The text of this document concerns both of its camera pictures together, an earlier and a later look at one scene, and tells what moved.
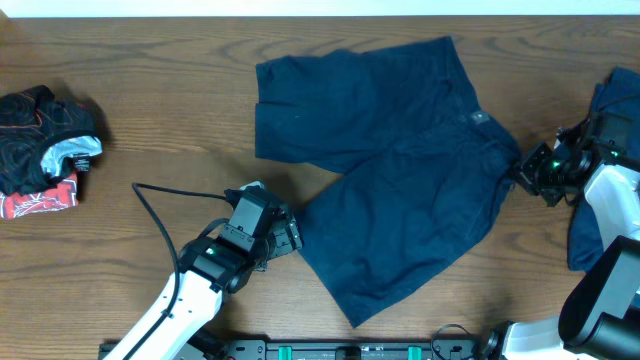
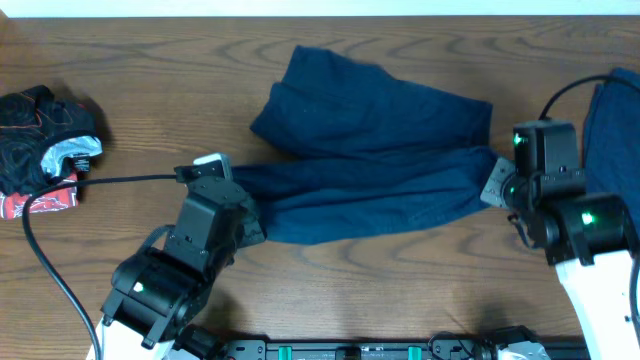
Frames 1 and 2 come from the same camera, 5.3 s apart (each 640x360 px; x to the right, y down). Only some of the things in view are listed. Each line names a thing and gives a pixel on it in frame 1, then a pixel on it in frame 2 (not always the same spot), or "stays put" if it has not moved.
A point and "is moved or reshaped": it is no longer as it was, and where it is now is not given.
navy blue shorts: (421, 171) is moved or reshaped
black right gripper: (525, 173) to (501, 171)
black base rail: (348, 349) stays put
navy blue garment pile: (615, 108) stays put
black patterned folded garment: (39, 135) stays put
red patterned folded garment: (64, 195) stays put
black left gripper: (288, 235) to (248, 220)
